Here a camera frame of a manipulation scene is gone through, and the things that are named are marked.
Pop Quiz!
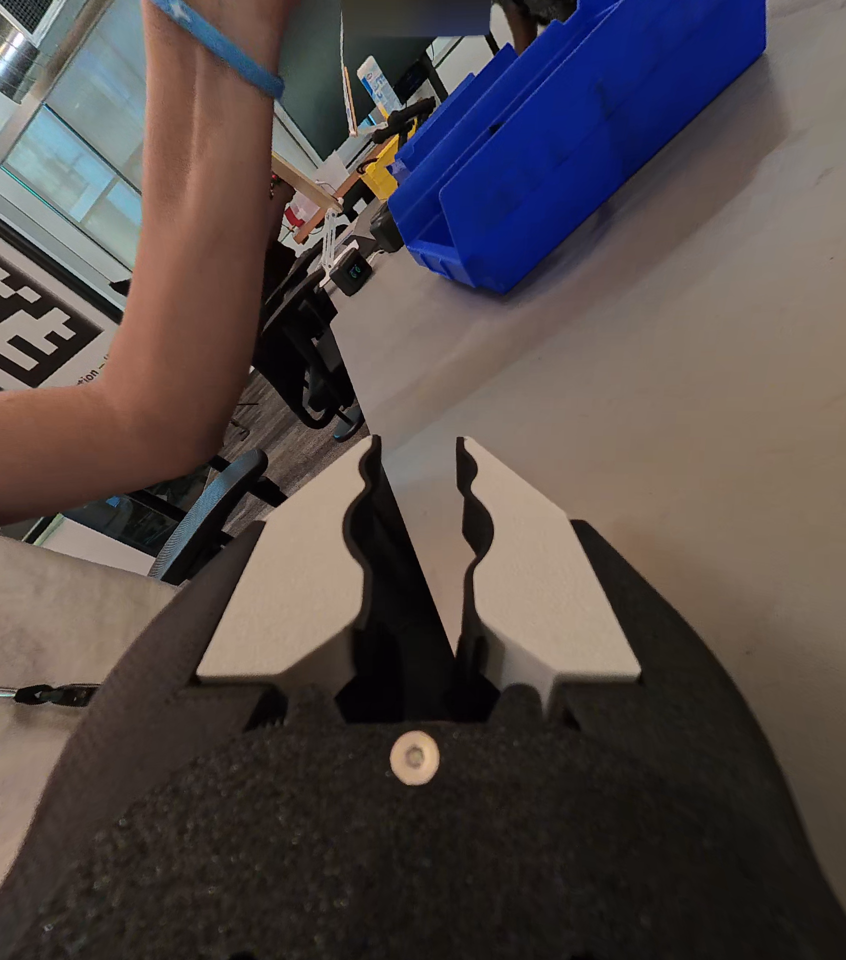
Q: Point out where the blue wristband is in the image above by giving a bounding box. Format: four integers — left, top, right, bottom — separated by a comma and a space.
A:
149, 0, 287, 102

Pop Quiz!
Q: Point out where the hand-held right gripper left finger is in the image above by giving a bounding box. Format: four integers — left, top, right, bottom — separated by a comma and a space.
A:
196, 435, 387, 708

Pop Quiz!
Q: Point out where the black device with green display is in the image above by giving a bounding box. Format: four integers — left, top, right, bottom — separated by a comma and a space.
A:
331, 249, 377, 299

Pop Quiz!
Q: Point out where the black screen with wooden frame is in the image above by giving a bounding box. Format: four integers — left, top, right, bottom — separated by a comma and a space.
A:
270, 30, 484, 243

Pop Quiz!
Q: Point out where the black office chair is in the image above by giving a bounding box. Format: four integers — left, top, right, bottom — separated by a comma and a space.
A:
147, 448, 291, 586
250, 247, 366, 444

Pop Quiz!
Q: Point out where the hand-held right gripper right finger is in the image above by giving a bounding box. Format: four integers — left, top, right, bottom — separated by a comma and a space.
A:
455, 436, 643, 715

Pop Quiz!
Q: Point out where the grey desk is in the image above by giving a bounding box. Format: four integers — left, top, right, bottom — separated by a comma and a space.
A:
325, 0, 846, 960

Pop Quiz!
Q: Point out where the silver air duct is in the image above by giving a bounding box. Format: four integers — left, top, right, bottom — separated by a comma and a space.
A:
0, 0, 45, 99

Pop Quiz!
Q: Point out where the small yellow bin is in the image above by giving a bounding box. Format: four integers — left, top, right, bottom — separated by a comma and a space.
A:
359, 135, 418, 202

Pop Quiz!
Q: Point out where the white screen stand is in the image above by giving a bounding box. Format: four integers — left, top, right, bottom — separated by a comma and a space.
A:
315, 210, 358, 280

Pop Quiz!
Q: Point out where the black lanyard strap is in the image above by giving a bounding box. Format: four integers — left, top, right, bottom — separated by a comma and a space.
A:
0, 669, 103, 711

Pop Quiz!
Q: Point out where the white canister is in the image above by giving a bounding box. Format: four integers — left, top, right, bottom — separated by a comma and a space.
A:
357, 56, 399, 114

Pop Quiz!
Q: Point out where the printed tag poster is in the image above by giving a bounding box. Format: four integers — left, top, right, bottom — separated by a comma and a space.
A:
0, 186, 124, 393

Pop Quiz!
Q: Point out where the blue plastic bin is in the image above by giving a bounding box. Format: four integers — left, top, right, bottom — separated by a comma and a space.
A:
387, 0, 768, 295

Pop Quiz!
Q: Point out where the person's pale clothing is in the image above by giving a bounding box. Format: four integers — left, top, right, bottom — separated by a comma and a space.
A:
0, 487, 184, 946

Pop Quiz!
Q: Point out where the person's left forearm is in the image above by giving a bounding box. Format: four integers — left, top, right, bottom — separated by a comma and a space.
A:
0, 0, 297, 528

